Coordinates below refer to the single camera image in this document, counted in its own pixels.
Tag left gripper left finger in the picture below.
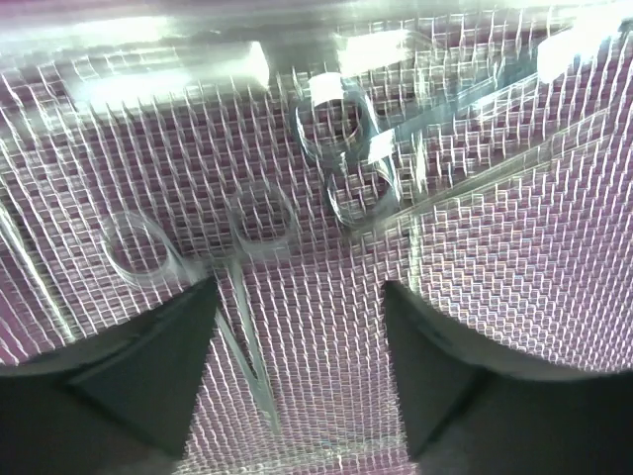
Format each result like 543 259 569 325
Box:
1 277 219 458

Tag thin steel tweezers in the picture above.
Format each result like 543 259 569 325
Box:
382 104 616 227

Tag wire mesh instrument tray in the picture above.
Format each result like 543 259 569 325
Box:
1 1 632 474

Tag steel scissors top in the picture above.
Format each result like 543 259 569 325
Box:
289 29 630 232

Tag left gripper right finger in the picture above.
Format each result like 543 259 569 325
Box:
383 280 632 460

